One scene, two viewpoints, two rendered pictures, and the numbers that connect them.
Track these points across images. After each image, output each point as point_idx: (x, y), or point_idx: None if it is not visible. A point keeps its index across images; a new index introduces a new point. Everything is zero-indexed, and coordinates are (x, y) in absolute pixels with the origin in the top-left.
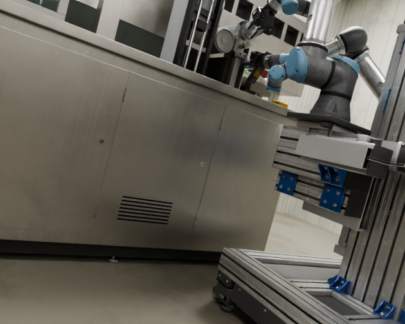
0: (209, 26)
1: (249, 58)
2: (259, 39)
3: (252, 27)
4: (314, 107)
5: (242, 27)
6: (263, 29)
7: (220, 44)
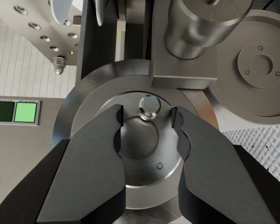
0: None
1: (17, 133)
2: None
3: (226, 174)
4: None
5: (179, 171)
6: (42, 220)
7: (274, 39)
